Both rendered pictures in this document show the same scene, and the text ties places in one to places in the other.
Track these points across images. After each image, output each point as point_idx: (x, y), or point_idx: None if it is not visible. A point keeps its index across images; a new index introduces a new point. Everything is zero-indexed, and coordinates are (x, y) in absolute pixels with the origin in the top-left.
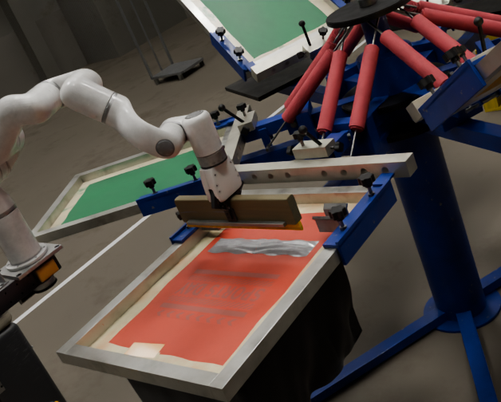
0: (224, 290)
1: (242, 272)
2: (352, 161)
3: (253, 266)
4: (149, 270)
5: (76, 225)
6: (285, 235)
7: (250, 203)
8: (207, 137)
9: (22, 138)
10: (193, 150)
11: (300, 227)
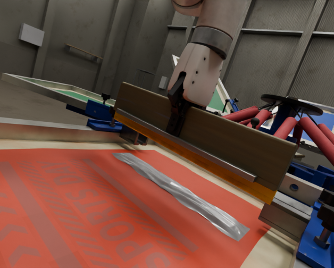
0: (99, 208)
1: (139, 199)
2: None
3: (155, 202)
4: (40, 123)
5: (40, 88)
6: (199, 192)
7: (217, 123)
8: (234, 5)
9: None
10: (200, 15)
11: (272, 199)
